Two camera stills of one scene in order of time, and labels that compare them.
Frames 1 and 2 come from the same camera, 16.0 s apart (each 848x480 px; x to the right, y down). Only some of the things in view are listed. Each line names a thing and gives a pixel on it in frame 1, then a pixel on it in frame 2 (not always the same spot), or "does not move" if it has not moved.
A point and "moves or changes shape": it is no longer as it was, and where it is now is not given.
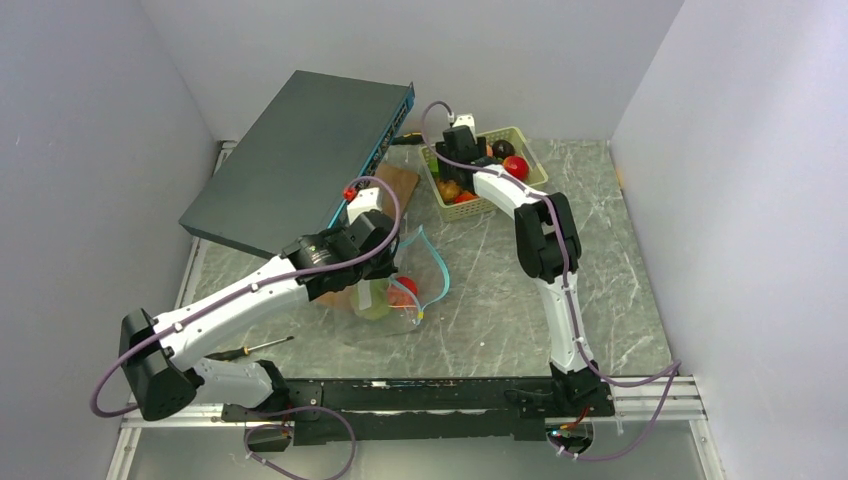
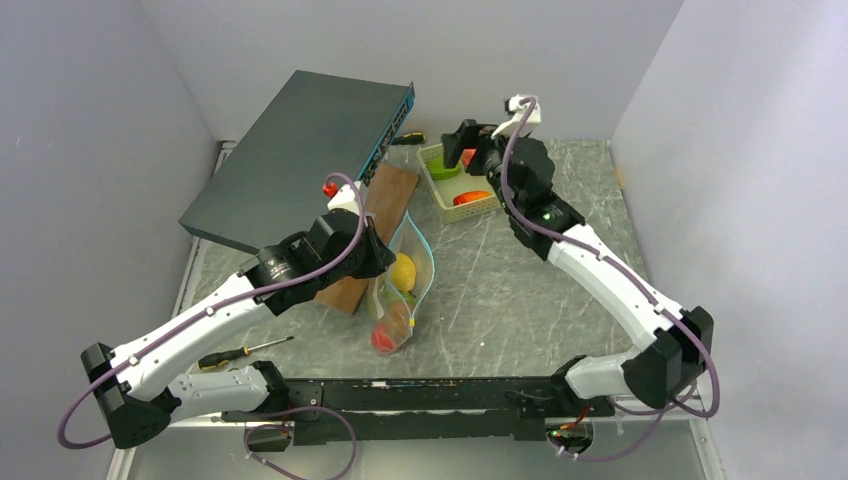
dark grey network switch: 289,178 does not move
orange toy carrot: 464,197 does not move
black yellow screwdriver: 240,352 does not move
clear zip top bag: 388,306 moves or changes shape
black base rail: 325,410 does not move
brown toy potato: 448,190 -> 398,320
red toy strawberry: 517,166 moves or changes shape
